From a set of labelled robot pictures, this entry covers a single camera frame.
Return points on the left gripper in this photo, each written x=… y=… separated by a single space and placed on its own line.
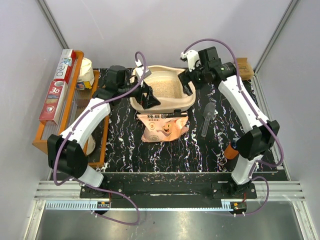
x=149 y=101

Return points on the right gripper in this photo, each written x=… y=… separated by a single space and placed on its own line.
x=185 y=77

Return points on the cream plastic litter box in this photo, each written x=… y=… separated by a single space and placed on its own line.
x=168 y=89

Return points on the pink cat litter bag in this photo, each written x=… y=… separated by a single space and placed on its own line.
x=163 y=127

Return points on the clear plastic scoop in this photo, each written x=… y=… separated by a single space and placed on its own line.
x=208 y=114

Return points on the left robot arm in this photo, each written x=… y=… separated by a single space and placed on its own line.
x=65 y=151

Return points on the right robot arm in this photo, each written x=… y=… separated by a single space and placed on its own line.
x=259 y=131

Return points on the brown cardboard box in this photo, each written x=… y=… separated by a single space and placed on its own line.
x=246 y=71

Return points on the red white toothpaste box upper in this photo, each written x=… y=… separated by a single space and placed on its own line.
x=65 y=65

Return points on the red 3D toothpaste box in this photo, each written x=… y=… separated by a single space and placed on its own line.
x=53 y=103

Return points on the black marble pattern mat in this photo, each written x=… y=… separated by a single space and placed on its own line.
x=126 y=152

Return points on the orange wooden tray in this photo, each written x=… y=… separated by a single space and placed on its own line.
x=74 y=104

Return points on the orange bottle with white cap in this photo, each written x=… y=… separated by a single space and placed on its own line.
x=231 y=151

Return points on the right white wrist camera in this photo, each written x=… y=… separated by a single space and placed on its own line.
x=192 y=58

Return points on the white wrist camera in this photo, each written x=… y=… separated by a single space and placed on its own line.
x=142 y=72
x=192 y=58

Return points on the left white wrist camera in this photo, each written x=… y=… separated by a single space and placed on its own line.
x=142 y=72

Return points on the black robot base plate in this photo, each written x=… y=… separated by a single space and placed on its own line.
x=205 y=184

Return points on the aluminium rail frame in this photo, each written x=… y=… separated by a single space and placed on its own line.
x=74 y=211

